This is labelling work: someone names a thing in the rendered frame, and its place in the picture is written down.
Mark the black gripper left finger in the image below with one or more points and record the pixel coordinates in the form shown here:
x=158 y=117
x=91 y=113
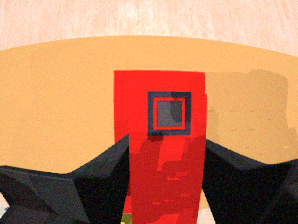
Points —
x=93 y=194

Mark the yellow rectangular block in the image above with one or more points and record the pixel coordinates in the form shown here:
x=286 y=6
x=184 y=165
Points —
x=127 y=219

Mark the orange panel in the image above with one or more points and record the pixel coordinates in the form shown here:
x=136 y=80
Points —
x=56 y=98

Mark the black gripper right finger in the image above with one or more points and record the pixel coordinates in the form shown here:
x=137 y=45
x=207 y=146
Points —
x=241 y=190

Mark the white shallow tray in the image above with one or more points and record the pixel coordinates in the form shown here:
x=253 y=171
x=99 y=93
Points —
x=2 y=209

